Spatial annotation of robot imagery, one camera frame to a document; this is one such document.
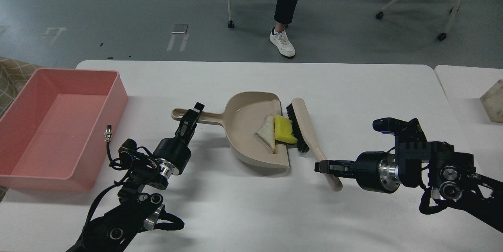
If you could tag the white bread slice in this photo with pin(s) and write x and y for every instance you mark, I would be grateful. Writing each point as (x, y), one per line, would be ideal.
(267, 132)

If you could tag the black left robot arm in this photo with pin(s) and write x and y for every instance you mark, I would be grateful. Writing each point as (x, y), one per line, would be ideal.
(139, 211)

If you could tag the pink plastic bin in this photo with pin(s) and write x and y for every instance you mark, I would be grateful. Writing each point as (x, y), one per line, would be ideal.
(52, 136)

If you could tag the beige hand brush black bristles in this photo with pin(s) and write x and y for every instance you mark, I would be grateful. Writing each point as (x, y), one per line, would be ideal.
(304, 130)

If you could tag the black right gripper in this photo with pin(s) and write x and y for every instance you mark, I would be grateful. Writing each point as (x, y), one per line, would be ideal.
(373, 171)

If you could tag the yellow sponge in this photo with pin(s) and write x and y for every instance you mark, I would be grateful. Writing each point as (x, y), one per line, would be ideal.
(283, 130)

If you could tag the patterned beige cloth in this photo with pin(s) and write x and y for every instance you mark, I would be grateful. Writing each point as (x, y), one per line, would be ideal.
(14, 75)

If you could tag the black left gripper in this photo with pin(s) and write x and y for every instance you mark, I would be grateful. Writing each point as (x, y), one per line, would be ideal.
(172, 153)

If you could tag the beige stone block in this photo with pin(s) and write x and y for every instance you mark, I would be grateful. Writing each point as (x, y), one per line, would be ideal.
(492, 101)

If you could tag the beige plastic dustpan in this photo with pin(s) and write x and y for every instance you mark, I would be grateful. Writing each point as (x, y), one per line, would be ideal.
(243, 115)

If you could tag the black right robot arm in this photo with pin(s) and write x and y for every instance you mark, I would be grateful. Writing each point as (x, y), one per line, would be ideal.
(449, 178)

